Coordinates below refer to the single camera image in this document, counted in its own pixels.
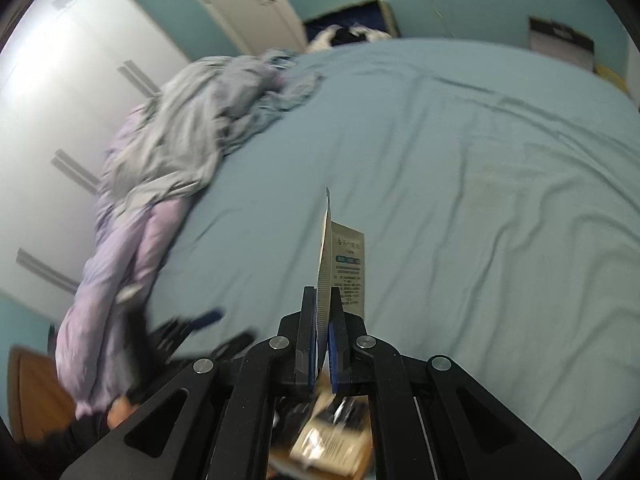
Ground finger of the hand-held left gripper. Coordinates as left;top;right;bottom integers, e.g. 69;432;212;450
150;307;225;356
210;330;258;361

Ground bed with teal sheet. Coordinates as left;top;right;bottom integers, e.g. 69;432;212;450
145;37;640;466

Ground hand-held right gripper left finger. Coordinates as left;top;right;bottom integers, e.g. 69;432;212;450
59;286;318;480

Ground grey and lilac duvet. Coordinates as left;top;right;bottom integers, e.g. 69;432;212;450
54;49;326;418

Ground white wardrobe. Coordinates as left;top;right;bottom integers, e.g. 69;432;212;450
0;0;201;321

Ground person's left forearm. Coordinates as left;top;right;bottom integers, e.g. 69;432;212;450
15;410;121;480

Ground yellow object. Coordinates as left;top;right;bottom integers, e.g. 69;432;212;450
595;62;628;93

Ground black and white clothes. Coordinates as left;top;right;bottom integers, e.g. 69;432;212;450
306;24;393;53

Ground pile of black snack packets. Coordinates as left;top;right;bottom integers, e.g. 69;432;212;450
272;392;371;436

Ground beige printed packet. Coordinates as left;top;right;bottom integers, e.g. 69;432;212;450
290;422;368;478

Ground dark blue storage crate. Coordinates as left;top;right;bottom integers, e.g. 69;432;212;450
302;0;401;53

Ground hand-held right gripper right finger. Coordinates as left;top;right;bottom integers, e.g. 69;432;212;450
327;287;583;480

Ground cream door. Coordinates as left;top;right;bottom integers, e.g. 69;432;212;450
165;0;308;56

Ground person's left hand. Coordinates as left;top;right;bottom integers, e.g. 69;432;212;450
107;395;145;432

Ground brown cardboard box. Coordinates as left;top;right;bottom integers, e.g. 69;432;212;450
267;370;376;480

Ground white packet with blue label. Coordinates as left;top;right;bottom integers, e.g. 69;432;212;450
316;187;367;356

